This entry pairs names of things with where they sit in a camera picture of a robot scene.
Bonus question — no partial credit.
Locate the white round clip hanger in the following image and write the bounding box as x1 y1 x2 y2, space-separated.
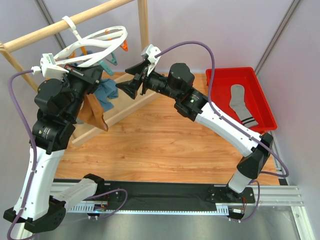
53 16 128 76

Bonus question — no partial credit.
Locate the grey striped sock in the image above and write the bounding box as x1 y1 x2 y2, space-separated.
229 84 258 128

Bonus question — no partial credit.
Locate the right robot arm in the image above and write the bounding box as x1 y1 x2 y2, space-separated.
116 61 273 194

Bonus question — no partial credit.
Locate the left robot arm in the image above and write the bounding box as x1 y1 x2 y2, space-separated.
3 64 105 234

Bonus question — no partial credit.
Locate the blue sock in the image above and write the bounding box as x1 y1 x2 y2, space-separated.
72 47 120 113

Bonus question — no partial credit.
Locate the brown sock with cream cuff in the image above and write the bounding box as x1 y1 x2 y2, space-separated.
78 94 108 132

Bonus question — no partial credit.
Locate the red plastic tray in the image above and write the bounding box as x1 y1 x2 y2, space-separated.
211 67 277 134

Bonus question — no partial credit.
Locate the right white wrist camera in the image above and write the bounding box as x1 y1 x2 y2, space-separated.
141 44 161 76

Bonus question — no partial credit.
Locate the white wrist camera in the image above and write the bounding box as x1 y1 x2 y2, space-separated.
141 44 161 76
31 53 69 79

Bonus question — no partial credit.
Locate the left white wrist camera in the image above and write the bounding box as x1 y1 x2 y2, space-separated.
31 53 69 79

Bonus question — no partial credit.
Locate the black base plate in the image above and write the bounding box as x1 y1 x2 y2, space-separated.
52 178 256 212

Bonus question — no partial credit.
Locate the aluminium frame rail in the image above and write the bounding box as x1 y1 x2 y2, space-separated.
14 181 316 240

